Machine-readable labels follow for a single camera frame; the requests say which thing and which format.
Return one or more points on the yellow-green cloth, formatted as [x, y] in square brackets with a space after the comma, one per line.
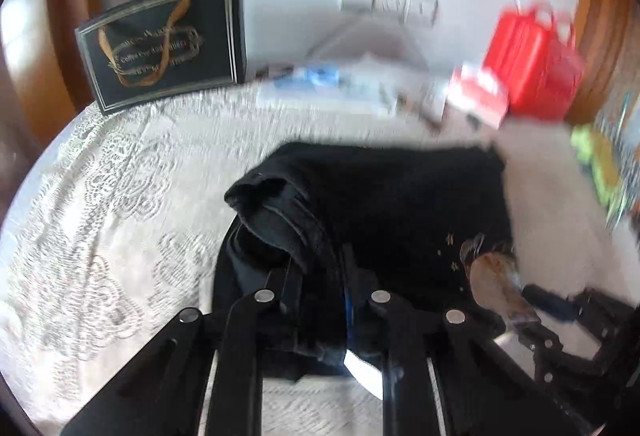
[595, 165]

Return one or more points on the red and white tissue box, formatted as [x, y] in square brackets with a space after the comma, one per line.
[477, 95]

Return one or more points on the white lace bedspread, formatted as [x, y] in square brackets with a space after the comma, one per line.
[125, 216]

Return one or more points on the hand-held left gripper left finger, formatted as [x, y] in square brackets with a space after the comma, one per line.
[250, 341]

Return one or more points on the black gift bag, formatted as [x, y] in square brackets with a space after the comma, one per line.
[200, 15]

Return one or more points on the orange wooden frame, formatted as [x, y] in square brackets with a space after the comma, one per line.
[595, 40]

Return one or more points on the red plastic carry case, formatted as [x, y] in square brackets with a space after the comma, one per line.
[530, 65]

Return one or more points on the dark wooden headboard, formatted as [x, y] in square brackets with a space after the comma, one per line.
[70, 40]

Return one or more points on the black garment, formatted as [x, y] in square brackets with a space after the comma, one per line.
[400, 206]

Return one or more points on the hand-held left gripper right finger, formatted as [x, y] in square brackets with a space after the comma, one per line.
[350, 316]

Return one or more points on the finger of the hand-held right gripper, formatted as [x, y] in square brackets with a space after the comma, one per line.
[550, 301]
[542, 341]

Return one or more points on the blue and white packets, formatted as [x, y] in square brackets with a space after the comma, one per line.
[320, 80]

